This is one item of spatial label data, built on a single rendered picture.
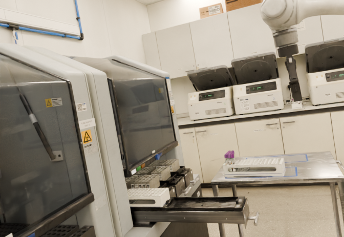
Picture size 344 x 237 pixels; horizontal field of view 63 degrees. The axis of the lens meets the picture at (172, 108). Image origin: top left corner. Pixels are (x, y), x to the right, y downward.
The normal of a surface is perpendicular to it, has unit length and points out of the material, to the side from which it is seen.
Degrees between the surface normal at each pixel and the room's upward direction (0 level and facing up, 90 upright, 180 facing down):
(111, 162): 90
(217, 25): 90
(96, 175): 90
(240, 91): 59
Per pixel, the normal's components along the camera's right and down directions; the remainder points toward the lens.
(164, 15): -0.37, 0.11
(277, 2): -0.58, 0.16
